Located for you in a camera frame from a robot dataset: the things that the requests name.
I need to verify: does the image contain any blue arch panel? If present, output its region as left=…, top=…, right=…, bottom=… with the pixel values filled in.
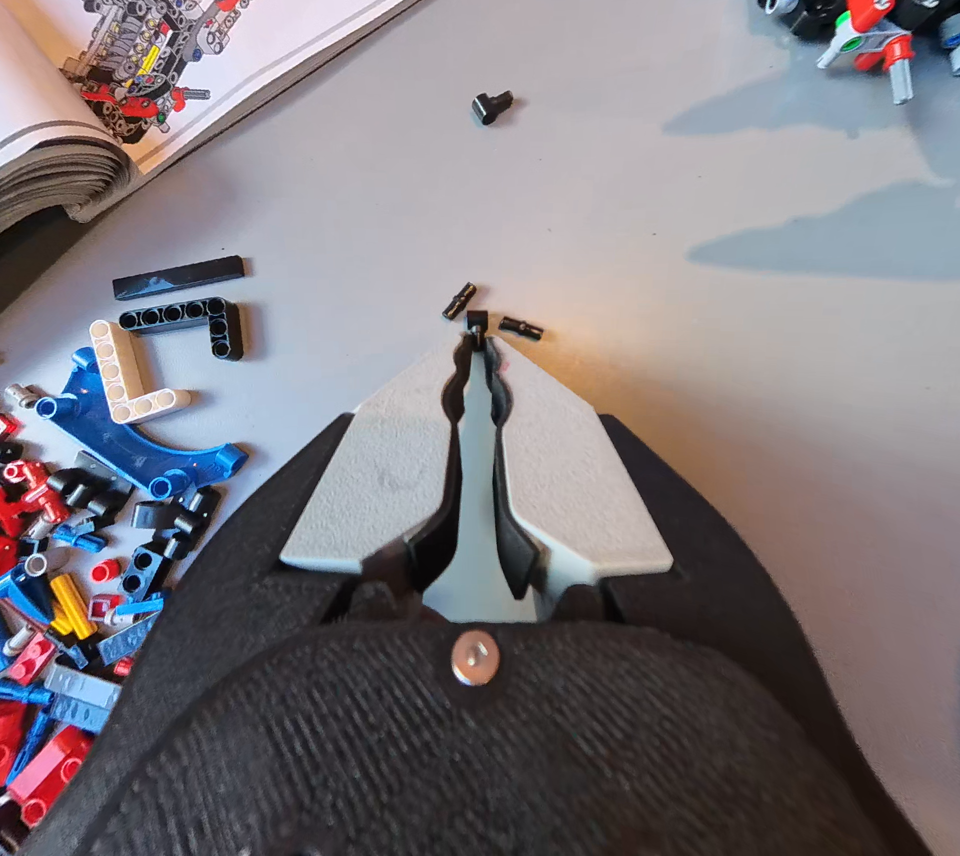
left=33, top=346, right=249, bottom=499

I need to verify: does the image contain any pile of colourful bricks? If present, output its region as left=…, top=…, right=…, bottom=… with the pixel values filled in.
left=0, top=380, right=226, bottom=835

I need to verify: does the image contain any white angled beam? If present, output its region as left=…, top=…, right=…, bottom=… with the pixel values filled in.
left=87, top=320, right=192, bottom=424

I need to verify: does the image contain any grey desk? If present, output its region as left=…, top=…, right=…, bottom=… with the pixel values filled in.
left=0, top=0, right=960, bottom=827

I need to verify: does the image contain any black flat tile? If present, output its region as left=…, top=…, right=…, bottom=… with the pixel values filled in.
left=112, top=255, right=247, bottom=302

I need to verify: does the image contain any black angled beam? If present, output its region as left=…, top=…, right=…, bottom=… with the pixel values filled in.
left=117, top=300, right=245, bottom=358

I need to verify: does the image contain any black angled connector piece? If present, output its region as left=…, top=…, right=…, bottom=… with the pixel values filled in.
left=471, top=89, right=516, bottom=126

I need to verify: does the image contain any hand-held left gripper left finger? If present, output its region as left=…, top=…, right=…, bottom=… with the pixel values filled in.
left=277, top=335, right=474, bottom=593

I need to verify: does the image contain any building instruction booklet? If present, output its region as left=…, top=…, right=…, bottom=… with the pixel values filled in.
left=0, top=0, right=582, bottom=227

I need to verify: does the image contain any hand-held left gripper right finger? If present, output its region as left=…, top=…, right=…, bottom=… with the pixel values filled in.
left=483, top=337, right=676, bottom=601

